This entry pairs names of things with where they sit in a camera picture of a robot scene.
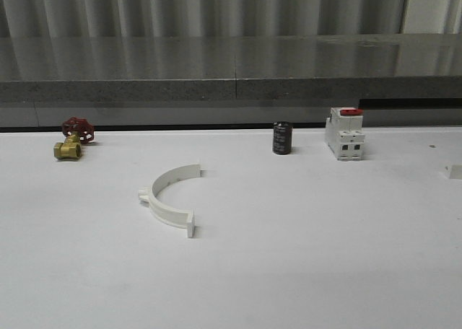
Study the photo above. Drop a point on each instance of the brass valve with red handwheel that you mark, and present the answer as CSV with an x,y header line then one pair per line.
x,y
78,131

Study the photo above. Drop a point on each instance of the black cylindrical capacitor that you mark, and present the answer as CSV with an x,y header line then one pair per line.
x,y
282,138

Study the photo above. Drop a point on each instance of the grey stone counter ledge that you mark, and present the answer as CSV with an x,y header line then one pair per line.
x,y
408,70

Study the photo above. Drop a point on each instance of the white circuit breaker red switch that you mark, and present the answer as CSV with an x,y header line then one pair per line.
x,y
344,134

